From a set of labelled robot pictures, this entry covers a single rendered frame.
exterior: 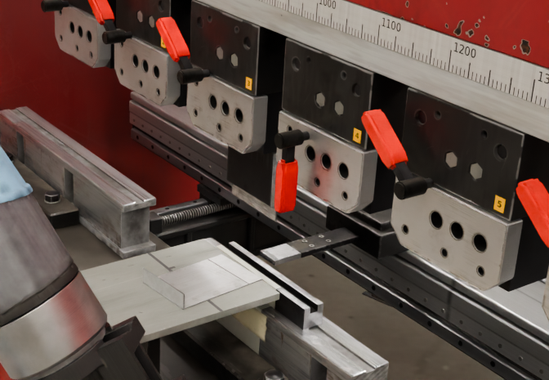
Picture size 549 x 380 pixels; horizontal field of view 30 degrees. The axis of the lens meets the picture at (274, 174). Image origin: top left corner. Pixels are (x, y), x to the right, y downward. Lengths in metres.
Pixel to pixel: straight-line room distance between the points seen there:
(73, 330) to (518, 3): 0.47
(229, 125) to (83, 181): 0.50
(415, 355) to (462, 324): 1.68
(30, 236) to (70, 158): 1.13
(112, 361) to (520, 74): 0.44
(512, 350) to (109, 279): 0.53
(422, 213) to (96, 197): 0.79
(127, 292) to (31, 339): 0.64
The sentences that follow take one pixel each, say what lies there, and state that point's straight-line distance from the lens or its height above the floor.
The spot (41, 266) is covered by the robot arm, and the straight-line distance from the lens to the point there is 0.67.
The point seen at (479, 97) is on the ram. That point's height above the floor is 1.36.
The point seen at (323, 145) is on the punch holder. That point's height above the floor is 1.24.
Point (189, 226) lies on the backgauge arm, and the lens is 1.84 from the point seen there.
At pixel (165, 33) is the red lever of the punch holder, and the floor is 1.30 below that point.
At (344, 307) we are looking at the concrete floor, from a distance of 3.31.
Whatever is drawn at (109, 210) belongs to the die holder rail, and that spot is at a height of 0.94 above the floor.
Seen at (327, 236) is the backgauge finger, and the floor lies 1.00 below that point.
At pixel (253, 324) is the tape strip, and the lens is 1.36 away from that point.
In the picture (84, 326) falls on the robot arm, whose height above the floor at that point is 1.29.
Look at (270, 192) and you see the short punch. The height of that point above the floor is 1.12.
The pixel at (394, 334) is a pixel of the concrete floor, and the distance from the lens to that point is 3.20.
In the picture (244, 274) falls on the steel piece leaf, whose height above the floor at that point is 1.00.
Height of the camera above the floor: 1.64
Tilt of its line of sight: 23 degrees down
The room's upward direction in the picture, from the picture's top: 3 degrees clockwise
